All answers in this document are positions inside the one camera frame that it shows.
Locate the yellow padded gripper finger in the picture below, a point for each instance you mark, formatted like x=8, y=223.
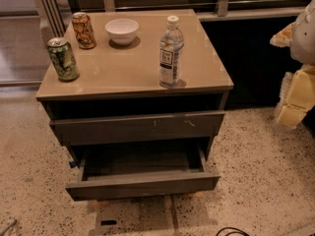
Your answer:
x=283, y=37

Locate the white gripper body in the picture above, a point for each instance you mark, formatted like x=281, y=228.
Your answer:
x=304, y=36

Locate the grey drawer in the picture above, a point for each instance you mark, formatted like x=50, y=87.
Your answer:
x=137, y=128
x=112, y=176

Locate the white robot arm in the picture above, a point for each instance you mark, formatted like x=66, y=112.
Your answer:
x=302, y=45

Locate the grey top drawer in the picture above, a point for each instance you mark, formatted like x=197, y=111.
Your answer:
x=137, y=128

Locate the grey drawer cabinet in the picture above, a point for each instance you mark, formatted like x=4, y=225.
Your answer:
x=123, y=81

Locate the clear plastic water bottle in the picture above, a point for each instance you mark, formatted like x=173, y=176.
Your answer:
x=170, y=50

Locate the white ceramic bowl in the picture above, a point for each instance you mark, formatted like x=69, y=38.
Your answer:
x=122, y=31

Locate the orange soda can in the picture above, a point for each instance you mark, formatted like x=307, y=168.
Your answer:
x=83, y=29

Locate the green soda can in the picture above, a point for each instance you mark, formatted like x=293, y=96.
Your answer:
x=63, y=59

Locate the black floor slot plate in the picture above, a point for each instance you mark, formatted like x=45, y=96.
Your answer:
x=108, y=222

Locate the grey metal rod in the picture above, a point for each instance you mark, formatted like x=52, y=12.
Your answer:
x=10, y=225

